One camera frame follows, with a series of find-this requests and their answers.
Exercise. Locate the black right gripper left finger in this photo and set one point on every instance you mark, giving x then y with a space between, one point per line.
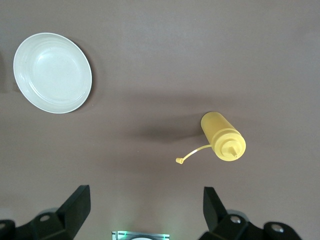
70 215

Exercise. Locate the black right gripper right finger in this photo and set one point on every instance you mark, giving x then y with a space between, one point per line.
220 220

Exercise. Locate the yellow squeeze bottle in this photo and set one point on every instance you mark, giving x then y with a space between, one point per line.
222 135

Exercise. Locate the beige round plate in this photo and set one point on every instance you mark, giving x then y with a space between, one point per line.
52 72

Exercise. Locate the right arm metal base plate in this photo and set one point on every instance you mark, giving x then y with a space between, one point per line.
120 235

